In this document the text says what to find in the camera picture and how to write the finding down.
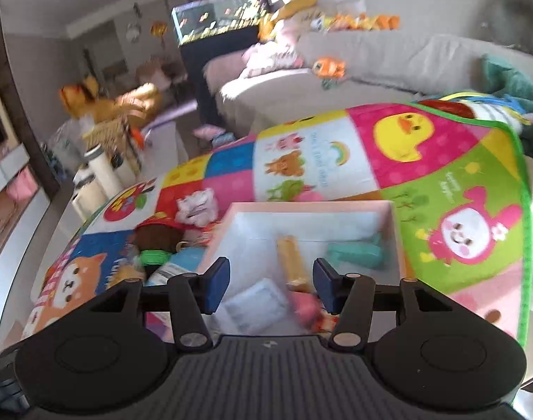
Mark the bread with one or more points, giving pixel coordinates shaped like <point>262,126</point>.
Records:
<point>292,262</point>

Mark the yellow cushion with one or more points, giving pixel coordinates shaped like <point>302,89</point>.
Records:
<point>297,6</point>

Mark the white tv cabinet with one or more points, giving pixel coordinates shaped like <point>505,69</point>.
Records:
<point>13,227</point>

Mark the white jug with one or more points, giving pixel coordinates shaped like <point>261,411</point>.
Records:
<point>87,192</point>

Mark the light blue packet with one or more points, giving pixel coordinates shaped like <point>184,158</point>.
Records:
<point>179,267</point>

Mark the pink clothes heap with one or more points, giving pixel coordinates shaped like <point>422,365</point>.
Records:
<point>271,59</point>

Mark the yellow orange duck plush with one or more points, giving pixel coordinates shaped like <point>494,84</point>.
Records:
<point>367,22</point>

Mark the brown green crochet toy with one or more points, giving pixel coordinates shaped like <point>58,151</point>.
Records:
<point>155,236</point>

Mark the beige sofa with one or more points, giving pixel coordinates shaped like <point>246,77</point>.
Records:
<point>380,87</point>

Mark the glass fish tank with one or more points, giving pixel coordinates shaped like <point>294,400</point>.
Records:
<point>205,22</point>

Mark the white thermos bottle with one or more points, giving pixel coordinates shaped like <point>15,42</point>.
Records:
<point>101,170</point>

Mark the teal plastic toy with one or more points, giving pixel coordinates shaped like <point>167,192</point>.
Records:
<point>358,253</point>

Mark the black fish tank cabinet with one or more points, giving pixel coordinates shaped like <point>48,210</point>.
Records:
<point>196,78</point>

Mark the white blue soft packet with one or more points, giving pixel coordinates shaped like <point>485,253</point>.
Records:
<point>255,304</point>

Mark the red gold hanging ornament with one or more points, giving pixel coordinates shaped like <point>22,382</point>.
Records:
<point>159,29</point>

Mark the pink small toy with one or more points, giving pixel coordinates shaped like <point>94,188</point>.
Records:
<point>306,308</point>

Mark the white lace cloth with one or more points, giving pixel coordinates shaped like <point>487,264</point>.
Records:
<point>196,208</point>

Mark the clear plastic bag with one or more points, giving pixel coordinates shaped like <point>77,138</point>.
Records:
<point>65,140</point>

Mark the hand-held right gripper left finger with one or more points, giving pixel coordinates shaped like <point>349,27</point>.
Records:
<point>218,284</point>

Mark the woven basket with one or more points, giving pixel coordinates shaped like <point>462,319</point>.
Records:
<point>107,135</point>

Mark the orange fish plush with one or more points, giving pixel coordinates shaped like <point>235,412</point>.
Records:
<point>330,68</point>

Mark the pink cardboard box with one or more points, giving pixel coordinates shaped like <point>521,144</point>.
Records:
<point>257,232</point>

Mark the colourful printed play mat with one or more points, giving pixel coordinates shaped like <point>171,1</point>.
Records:
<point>424,175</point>

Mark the pink bag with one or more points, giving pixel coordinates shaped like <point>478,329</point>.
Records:
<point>21,186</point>

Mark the golden plush toy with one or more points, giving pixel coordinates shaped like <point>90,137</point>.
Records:
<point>135,100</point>

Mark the green towel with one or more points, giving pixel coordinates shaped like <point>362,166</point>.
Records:
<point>511,81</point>

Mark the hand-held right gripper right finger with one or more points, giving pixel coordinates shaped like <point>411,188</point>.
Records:
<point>325,284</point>

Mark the round wall clock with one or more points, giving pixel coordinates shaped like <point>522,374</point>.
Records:
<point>133,31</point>

